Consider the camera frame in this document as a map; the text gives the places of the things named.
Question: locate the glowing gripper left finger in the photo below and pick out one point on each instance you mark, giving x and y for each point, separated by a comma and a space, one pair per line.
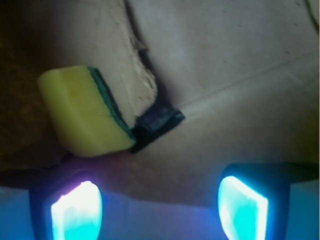
66, 207

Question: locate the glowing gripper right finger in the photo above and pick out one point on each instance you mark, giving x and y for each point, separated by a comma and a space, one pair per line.
253, 201

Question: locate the yellow and green sponge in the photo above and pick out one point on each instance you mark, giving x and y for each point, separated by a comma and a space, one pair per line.
83, 111

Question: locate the brown paper bag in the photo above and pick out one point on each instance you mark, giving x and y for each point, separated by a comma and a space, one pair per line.
245, 73

